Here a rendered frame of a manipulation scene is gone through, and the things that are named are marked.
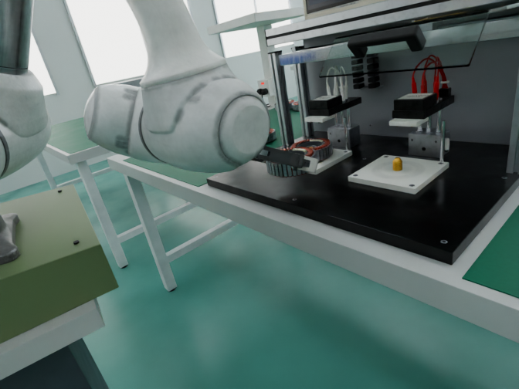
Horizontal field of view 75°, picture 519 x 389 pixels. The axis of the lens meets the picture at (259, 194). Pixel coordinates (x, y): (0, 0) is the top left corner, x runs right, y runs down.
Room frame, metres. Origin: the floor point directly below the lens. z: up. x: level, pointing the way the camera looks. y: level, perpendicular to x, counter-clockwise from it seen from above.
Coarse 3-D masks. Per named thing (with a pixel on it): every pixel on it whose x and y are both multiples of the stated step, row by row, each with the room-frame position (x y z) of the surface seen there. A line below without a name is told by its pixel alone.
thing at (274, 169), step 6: (288, 150) 0.74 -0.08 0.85; (294, 150) 0.74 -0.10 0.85; (300, 150) 0.72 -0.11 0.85; (306, 150) 0.72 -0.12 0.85; (312, 150) 0.70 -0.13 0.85; (312, 156) 0.68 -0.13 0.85; (270, 162) 0.68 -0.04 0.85; (270, 168) 0.68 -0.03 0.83; (276, 168) 0.67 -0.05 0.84; (282, 168) 0.66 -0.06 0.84; (288, 168) 0.65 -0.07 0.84; (276, 174) 0.67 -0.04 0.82; (282, 174) 0.66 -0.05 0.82; (288, 174) 0.65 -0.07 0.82; (294, 174) 0.65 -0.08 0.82
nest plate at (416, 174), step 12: (384, 156) 0.76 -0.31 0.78; (396, 156) 0.74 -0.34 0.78; (372, 168) 0.70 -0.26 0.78; (384, 168) 0.69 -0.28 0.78; (408, 168) 0.66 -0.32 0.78; (420, 168) 0.65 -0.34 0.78; (432, 168) 0.64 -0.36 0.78; (444, 168) 0.64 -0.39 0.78; (348, 180) 0.68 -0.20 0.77; (360, 180) 0.66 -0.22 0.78; (372, 180) 0.64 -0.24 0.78; (384, 180) 0.63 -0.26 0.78; (396, 180) 0.61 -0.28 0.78; (408, 180) 0.60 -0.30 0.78; (420, 180) 0.59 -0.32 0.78; (408, 192) 0.57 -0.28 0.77
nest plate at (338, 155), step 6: (336, 150) 0.88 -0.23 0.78; (342, 150) 0.87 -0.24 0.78; (336, 156) 0.83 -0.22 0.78; (342, 156) 0.82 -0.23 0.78; (348, 156) 0.83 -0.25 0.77; (318, 162) 0.81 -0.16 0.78; (324, 162) 0.80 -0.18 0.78; (330, 162) 0.79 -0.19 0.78; (336, 162) 0.80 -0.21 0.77; (318, 168) 0.76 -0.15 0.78; (324, 168) 0.78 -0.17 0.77
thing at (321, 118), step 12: (324, 96) 0.92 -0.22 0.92; (336, 96) 0.89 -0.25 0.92; (312, 108) 0.90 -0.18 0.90; (324, 108) 0.87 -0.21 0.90; (336, 108) 0.88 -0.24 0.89; (348, 108) 0.92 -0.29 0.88; (312, 120) 0.88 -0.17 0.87; (324, 120) 0.85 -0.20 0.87; (336, 120) 0.96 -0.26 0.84; (348, 120) 0.93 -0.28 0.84
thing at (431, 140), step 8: (424, 128) 0.78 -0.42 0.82; (416, 136) 0.75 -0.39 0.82; (424, 136) 0.74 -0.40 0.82; (432, 136) 0.72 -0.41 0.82; (440, 136) 0.71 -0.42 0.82; (448, 136) 0.73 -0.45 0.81; (416, 144) 0.75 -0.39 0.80; (424, 144) 0.74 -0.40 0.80; (432, 144) 0.72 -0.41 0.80; (416, 152) 0.75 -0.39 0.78; (424, 152) 0.74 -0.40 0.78; (432, 152) 0.72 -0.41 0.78
